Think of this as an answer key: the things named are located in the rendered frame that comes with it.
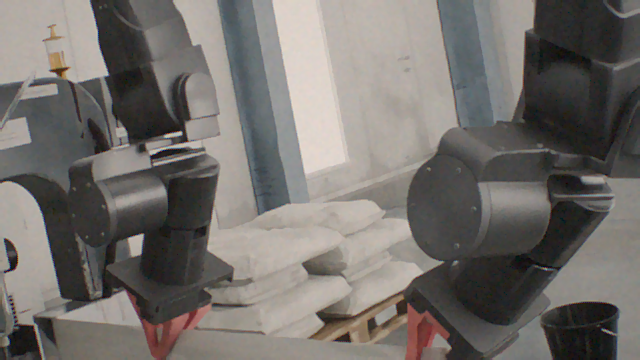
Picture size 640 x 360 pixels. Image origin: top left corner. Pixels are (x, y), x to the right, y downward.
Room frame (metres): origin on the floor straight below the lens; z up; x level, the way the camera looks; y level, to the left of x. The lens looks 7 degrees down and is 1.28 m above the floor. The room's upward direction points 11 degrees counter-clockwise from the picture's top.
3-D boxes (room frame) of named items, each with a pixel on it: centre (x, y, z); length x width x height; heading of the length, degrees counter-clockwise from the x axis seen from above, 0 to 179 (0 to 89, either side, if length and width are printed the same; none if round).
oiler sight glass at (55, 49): (1.07, 0.28, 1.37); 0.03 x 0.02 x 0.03; 49
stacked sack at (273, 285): (3.98, 0.47, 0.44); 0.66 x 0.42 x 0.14; 43
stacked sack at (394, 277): (4.35, -0.11, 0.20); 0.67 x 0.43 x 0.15; 139
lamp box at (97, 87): (1.13, 0.25, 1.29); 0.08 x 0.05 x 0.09; 49
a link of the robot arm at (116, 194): (0.71, 0.14, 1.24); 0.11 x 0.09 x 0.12; 137
